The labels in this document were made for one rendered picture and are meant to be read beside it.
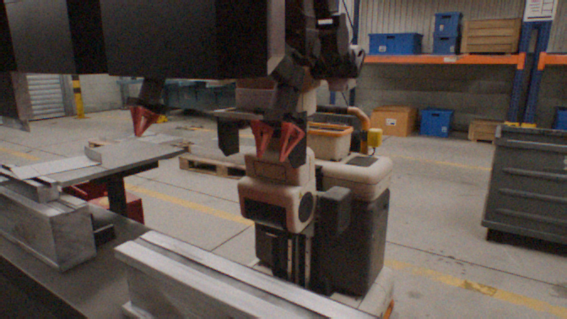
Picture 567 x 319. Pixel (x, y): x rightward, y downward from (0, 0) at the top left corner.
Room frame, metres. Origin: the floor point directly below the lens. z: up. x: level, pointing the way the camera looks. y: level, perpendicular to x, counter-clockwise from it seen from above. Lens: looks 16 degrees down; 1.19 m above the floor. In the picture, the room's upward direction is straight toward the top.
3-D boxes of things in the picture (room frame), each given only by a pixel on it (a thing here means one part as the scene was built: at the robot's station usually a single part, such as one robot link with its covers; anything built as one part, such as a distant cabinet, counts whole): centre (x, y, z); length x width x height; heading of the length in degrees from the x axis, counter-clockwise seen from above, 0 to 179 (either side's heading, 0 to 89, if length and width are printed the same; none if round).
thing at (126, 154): (0.70, 0.36, 1.00); 0.26 x 0.18 x 0.01; 147
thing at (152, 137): (4.60, 1.86, 0.17); 0.99 x 0.63 x 0.05; 56
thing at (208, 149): (3.88, 0.42, 0.20); 1.01 x 0.63 x 0.12; 61
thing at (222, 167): (3.88, 0.42, 0.07); 1.20 x 0.81 x 0.14; 61
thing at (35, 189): (0.59, 0.46, 0.98); 0.20 x 0.03 x 0.03; 57
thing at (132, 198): (1.02, 0.55, 0.75); 0.20 x 0.16 x 0.18; 49
